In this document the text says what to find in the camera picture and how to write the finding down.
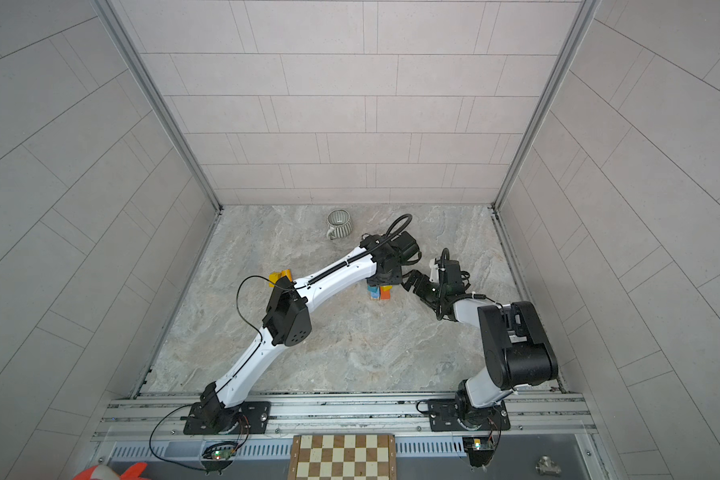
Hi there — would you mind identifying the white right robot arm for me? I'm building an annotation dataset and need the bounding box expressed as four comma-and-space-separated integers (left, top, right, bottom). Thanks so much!
403, 257, 559, 423

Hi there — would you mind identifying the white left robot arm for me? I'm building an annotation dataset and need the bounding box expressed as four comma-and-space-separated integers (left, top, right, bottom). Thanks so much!
200, 232, 421, 410

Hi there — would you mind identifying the striped ceramic mug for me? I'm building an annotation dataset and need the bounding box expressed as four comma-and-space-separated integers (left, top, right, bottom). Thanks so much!
326, 209, 353, 241

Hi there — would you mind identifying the right controller board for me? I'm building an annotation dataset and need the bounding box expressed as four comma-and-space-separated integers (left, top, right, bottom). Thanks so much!
462, 436, 498, 468

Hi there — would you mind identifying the controller board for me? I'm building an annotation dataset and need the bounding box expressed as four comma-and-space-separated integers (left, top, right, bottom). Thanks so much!
201, 441, 239, 472
462, 436, 498, 468

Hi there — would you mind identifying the small metal object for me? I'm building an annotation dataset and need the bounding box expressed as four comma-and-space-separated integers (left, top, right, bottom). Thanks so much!
535, 455, 562, 477

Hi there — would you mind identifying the chessboard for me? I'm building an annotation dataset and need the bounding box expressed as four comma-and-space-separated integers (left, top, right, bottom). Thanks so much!
287, 434, 398, 480

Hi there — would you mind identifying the left controller board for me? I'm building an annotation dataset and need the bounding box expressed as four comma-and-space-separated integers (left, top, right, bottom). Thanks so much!
201, 441, 239, 472

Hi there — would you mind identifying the red object at bottom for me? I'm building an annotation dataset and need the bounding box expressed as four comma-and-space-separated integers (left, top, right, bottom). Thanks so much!
73, 462, 148, 480

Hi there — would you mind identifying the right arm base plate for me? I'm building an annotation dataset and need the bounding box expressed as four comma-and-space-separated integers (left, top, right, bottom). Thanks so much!
423, 399, 511, 432

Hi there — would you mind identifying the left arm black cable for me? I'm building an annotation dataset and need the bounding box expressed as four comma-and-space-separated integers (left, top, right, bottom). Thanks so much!
148, 213, 424, 472

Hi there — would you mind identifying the aluminium front rail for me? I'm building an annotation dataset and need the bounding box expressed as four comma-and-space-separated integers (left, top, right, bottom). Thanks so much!
93, 390, 596, 441

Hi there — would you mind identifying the aluminium corner frame post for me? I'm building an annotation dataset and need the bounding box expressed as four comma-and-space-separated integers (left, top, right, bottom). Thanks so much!
492, 0, 599, 212

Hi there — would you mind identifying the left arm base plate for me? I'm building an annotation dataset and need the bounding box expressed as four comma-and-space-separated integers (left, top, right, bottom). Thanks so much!
183, 401, 271, 435

